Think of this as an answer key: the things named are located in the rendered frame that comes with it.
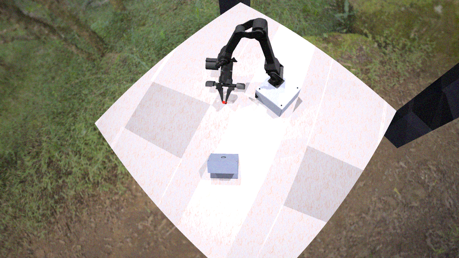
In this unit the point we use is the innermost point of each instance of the pale blue flat panel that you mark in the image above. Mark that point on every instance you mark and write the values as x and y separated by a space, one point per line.
223 165

